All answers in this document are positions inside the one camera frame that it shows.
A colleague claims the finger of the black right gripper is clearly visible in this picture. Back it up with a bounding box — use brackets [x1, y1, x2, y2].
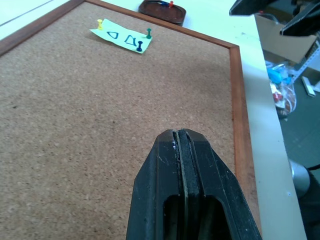
[228, 0, 279, 17]
[279, 0, 320, 37]

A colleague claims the brown cardboard box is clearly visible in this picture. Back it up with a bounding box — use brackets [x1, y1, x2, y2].
[254, 14, 319, 64]

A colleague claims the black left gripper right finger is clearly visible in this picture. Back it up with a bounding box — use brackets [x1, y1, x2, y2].
[177, 128, 263, 240]

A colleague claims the white perforated metal strut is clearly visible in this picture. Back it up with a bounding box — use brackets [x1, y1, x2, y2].
[291, 41, 320, 84]

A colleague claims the white flat strip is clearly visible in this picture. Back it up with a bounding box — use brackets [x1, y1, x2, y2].
[300, 75, 317, 97]

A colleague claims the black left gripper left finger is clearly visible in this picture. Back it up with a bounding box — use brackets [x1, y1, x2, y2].
[125, 129, 189, 240]

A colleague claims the dark brown wooden tray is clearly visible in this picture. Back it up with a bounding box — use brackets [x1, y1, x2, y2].
[138, 0, 187, 26]

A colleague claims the cork board with wooden frame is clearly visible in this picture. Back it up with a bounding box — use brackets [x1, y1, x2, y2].
[0, 0, 263, 240]

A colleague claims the clear plastic bag with items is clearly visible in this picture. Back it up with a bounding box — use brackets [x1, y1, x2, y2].
[265, 60, 298, 119]

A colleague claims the green paper note with triangles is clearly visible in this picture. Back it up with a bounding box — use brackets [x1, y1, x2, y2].
[89, 18, 153, 55]

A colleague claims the silver metal cylinder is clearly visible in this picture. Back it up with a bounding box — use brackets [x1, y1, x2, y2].
[288, 159, 311, 199]

